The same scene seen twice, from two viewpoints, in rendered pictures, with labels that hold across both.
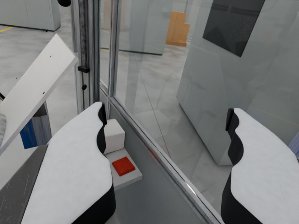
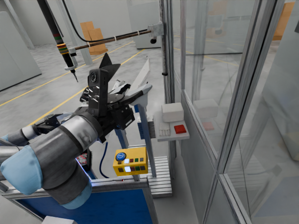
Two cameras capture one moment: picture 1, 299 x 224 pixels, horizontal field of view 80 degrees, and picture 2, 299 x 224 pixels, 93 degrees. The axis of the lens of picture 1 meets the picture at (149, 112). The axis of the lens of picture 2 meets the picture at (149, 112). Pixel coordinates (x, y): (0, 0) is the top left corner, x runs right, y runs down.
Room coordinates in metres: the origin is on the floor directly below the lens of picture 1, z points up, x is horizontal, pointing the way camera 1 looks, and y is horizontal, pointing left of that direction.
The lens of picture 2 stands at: (-0.19, -0.31, 1.64)
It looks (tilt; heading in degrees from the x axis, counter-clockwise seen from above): 35 degrees down; 42
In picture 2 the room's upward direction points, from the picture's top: 9 degrees counter-clockwise
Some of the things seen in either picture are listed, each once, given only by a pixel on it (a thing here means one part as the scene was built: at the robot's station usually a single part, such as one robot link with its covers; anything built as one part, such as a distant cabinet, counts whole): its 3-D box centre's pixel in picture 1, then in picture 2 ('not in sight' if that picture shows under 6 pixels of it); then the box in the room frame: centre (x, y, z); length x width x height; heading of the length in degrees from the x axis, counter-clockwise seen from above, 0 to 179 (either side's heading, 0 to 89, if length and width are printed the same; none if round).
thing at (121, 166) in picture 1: (123, 165); (179, 128); (0.55, 0.07, 0.87); 0.08 x 0.08 x 0.02; 41
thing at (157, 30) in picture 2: not in sight; (156, 30); (0.76, 0.36, 1.52); 0.10 x 0.07 x 0.08; 163
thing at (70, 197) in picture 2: not in sight; (66, 180); (-0.19, -0.01, 1.34); 0.11 x 0.08 x 0.11; 92
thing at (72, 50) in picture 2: not in sight; (69, 59); (0.17, 0.54, 1.48); 0.09 x 0.07 x 0.10; 163
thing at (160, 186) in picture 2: not in sight; (143, 176); (0.39, 0.47, 0.04); 0.62 x 0.46 x 0.08; 128
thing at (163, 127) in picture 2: not in sight; (164, 129); (0.48, 0.17, 0.87); 0.15 x 0.09 x 0.02; 34
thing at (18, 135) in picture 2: not in sight; (14, 139); (-0.24, 0.64, 1.17); 0.11 x 0.08 x 0.09; 165
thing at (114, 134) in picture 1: (102, 134); (171, 111); (0.67, 0.21, 0.92); 0.17 x 0.16 x 0.11; 128
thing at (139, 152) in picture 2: not in sight; (131, 162); (0.06, 0.09, 1.02); 0.16 x 0.10 x 0.11; 128
